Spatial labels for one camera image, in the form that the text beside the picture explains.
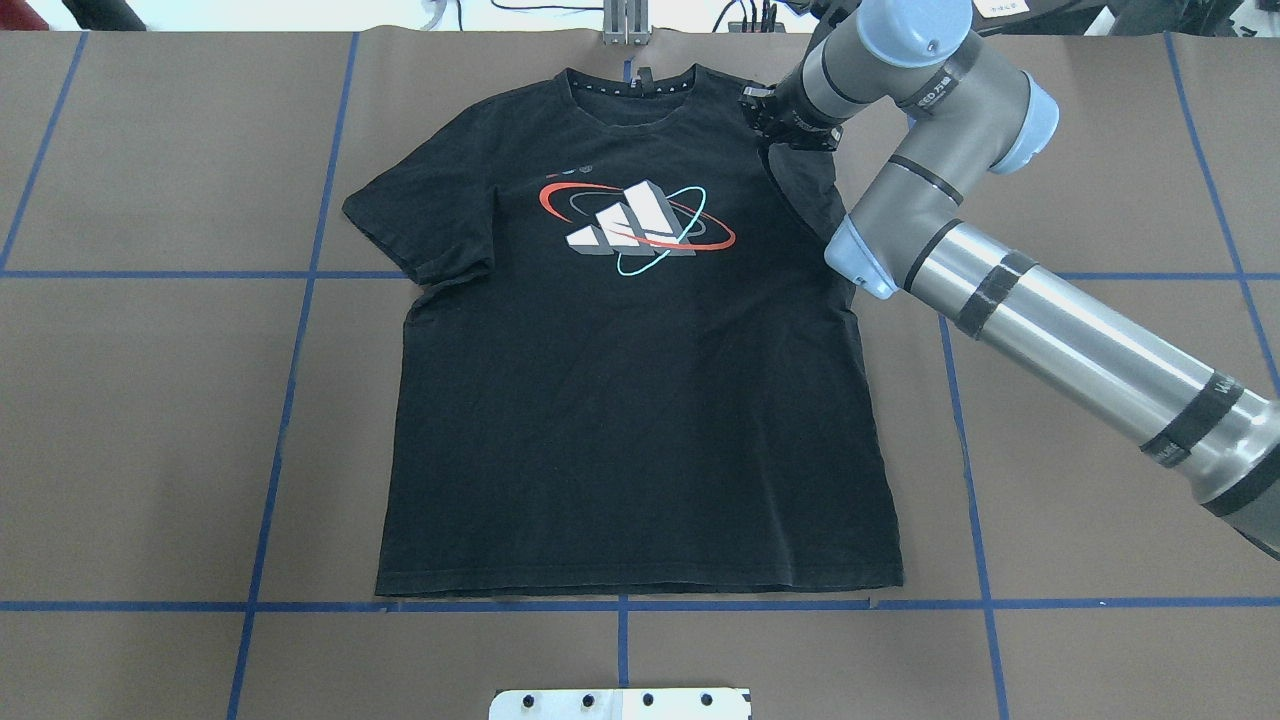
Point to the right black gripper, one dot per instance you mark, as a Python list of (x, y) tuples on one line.
[(787, 119)]

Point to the black printed t-shirt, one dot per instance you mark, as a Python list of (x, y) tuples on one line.
[(630, 369)]

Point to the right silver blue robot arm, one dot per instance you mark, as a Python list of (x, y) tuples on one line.
[(971, 113)]

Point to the aluminium frame post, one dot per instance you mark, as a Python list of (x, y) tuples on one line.
[(626, 22)]

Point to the white pedestal base plate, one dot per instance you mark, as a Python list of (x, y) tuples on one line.
[(623, 703)]

